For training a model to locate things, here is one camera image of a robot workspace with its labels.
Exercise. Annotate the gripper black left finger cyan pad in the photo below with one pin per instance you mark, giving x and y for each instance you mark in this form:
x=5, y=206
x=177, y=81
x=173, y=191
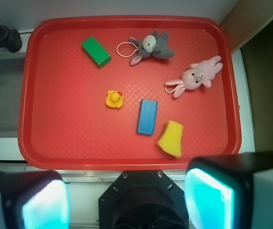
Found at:
x=34, y=200

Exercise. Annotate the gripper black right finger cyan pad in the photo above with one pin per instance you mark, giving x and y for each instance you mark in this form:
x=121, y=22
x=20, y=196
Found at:
x=230, y=192

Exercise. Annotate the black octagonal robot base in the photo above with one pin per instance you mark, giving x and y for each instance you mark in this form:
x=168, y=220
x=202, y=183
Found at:
x=143, y=200

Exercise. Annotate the yellow sponge piece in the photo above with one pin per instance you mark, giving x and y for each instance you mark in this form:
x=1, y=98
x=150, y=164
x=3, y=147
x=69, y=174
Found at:
x=170, y=140

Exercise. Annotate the blue wooden block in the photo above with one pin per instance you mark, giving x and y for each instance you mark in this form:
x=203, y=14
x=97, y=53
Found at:
x=147, y=117

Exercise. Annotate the steel sink basin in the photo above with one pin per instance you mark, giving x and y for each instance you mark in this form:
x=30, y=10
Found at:
x=11, y=75

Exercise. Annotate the pink plush bunny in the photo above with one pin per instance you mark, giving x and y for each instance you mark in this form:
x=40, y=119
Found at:
x=202, y=73

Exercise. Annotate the yellow rubber duck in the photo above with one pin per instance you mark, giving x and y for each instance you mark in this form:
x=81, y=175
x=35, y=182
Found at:
x=114, y=99

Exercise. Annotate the red plastic tray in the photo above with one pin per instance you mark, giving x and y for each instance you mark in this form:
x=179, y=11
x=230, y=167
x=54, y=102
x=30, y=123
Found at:
x=65, y=124

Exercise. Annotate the green wooden block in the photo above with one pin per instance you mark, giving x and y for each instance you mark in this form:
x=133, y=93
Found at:
x=96, y=51

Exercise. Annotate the black faucet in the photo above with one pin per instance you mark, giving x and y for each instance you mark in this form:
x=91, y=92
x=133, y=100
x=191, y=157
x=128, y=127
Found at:
x=10, y=39

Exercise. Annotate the gray plush bunny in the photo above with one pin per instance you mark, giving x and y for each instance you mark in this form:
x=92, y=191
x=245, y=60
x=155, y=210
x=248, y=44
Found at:
x=154, y=44

